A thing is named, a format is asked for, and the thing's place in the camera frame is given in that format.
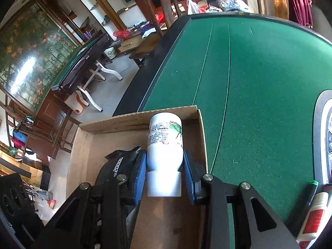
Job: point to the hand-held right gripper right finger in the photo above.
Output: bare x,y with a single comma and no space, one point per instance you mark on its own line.
190,179

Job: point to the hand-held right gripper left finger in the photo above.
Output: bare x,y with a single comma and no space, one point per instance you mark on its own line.
138,176

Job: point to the white bottle green label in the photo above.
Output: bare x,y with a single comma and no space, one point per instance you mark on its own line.
164,153

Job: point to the cardboard box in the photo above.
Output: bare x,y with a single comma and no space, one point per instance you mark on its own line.
166,223

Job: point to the black pouch white print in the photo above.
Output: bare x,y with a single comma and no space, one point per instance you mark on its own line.
116,164

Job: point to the dark slatted wooden chair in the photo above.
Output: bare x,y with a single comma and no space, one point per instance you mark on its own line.
63,129

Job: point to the black marker green cap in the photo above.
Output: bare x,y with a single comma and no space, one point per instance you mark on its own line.
310,199

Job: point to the blue plastic container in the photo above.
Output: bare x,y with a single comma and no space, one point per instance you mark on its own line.
20,138

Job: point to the white bucket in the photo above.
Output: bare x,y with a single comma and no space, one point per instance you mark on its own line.
110,54

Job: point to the black speaker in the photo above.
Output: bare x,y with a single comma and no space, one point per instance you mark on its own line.
15,202

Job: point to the dark green-topped mahjong table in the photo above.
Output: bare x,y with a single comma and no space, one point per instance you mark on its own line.
77,64

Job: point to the white tube red label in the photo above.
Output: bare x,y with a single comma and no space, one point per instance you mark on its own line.
315,212

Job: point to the wooden coffee table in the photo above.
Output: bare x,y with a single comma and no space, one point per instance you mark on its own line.
140,46

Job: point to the round grey table control panel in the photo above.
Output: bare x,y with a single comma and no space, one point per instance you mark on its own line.
323,124

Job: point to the red plastic bag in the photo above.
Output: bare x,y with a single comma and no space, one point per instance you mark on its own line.
121,34

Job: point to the framed flower painting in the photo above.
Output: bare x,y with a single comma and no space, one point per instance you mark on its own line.
31,57

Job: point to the white plastic bag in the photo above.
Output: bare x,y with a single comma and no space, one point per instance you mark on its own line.
193,6

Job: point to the plain wooden chair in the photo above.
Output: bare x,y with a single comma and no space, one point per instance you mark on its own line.
162,5

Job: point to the pile of bags and clothes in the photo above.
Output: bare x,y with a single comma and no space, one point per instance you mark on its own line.
225,1

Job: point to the maroon cloth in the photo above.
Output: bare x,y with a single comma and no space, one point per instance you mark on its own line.
299,2

